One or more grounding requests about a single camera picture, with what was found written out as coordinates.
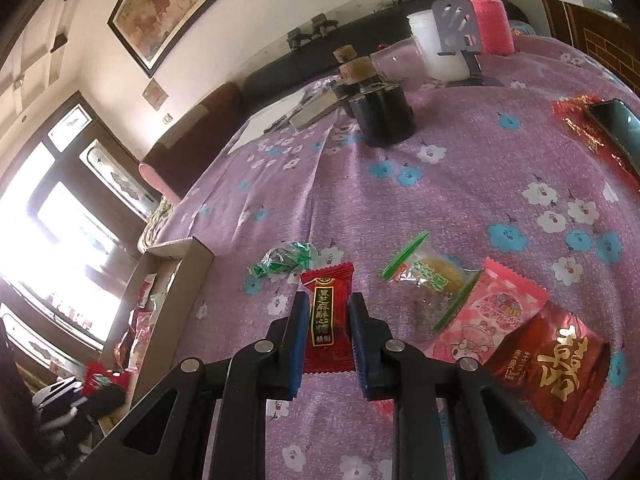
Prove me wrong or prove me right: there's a brown sofa cushion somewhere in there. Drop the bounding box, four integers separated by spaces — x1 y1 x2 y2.
139 82 247 202

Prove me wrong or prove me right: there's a green wrapped candy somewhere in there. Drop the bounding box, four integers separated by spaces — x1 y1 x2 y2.
249 241 319 281

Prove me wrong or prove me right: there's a black bottle holder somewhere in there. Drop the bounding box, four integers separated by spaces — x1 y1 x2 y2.
349 82 417 149

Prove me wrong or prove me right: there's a white paper sheet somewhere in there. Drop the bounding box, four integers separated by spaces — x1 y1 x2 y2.
227 87 307 157

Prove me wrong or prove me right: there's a pink round object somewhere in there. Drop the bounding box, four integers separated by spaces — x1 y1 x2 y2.
139 164 177 202

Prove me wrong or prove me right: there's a black clamp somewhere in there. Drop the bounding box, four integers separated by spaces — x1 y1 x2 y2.
310 14 340 39
286 27 312 52

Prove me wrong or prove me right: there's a clear plastic container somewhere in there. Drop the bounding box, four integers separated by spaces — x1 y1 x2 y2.
372 35 427 82

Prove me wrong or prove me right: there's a dark red black-label candy packet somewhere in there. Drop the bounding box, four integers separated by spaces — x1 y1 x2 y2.
299 262 357 375

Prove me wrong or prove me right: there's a pink bottle with knitted sleeve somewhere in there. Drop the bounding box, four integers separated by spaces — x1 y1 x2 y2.
452 0 516 57

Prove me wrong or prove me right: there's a black smartphone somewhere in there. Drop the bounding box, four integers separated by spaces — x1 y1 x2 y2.
585 100 640 182

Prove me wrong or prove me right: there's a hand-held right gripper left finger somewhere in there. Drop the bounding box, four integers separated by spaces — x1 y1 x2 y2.
67 291 311 480

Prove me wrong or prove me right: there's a cardboard box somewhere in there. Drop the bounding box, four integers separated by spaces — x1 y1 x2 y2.
97 237 217 443

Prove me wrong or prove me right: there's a small wall plaque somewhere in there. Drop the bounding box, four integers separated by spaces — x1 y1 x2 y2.
142 80 169 109

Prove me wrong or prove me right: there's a heap of mixed snack packets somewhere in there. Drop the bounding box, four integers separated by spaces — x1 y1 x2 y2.
114 271 168 378

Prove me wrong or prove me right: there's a large red foil snack bag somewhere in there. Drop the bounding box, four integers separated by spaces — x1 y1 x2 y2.
482 302 612 441

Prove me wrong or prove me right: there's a white cup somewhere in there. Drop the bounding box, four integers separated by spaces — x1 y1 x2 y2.
406 10 473 82

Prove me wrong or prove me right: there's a black bag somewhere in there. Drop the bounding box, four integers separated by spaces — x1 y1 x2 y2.
500 0 533 28

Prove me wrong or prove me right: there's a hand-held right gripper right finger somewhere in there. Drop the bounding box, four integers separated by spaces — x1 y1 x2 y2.
347 292 588 480

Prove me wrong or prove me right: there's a framed wall painting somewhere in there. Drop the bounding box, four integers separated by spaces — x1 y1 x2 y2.
107 0 282 79

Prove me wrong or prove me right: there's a dark-framed window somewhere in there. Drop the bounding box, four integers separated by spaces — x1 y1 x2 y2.
0 90 168 366

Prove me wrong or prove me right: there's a small red candy packet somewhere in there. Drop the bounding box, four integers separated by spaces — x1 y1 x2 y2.
81 359 132 392

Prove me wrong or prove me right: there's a grey phone stand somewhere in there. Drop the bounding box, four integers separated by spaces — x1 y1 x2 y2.
430 0 487 87

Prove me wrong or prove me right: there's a clear green-edged pastry packet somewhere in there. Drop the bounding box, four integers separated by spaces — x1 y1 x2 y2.
381 231 484 333

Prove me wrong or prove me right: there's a brown wooden cabinet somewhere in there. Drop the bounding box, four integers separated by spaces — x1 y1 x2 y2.
525 0 640 63

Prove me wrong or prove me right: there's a grey notebook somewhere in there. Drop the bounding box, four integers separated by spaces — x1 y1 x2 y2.
289 91 347 132

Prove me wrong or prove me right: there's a red plastic wrapper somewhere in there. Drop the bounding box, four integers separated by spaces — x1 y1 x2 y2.
551 94 640 173

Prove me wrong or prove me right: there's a black sofa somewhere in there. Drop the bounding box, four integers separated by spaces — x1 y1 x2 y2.
244 5 441 96

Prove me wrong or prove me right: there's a pink cartoon snack packet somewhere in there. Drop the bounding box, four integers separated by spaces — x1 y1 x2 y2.
427 258 551 376

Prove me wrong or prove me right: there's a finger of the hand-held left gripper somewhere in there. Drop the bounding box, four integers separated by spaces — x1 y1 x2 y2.
82 382 129 419

